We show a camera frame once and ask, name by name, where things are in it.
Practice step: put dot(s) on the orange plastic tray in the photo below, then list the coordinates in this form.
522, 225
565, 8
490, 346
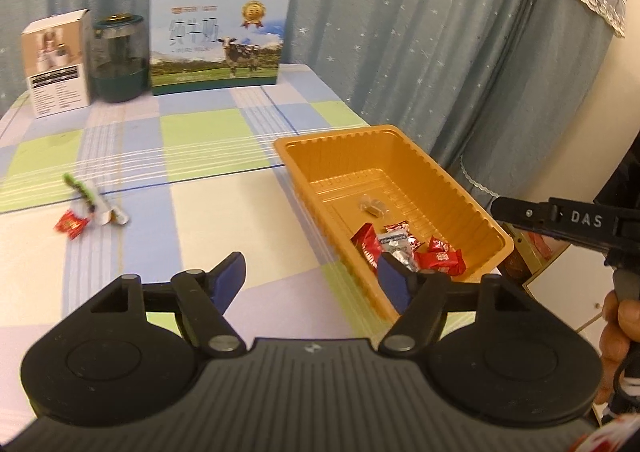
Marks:
350, 166

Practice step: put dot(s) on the red candy with white print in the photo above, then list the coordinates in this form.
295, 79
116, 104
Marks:
445, 263

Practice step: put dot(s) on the red white packet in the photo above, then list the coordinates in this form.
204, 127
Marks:
605, 437

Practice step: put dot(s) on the person's right hand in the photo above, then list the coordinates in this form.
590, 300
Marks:
617, 332

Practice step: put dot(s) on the dark green jar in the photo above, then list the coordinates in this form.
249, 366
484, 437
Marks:
119, 61

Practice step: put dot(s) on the white silver candy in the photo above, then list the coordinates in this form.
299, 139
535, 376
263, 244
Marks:
102, 212

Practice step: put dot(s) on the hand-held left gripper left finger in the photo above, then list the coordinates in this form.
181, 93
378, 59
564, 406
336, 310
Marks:
229, 279

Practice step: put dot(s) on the blue star-print curtain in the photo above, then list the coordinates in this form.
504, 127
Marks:
400, 31

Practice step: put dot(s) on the checked tablecloth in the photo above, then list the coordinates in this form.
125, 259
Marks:
225, 212

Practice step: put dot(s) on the silver candy with red print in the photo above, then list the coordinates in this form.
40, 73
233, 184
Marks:
396, 230

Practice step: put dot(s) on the blue lace-trimmed fabric cover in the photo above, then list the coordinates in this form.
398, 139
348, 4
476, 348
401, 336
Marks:
525, 81

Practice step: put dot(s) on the green candy stick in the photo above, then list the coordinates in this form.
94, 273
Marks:
81, 188

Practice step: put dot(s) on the blue milk carton box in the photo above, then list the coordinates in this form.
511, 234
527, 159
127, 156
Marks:
220, 46

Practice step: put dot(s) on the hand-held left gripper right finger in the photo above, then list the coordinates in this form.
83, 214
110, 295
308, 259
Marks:
392, 282

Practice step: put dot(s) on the small beige box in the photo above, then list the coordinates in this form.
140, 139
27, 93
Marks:
57, 66

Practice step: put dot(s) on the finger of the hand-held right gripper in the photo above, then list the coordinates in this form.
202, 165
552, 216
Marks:
520, 214

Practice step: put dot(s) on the white cabinet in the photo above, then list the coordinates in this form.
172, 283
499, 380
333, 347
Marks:
560, 292

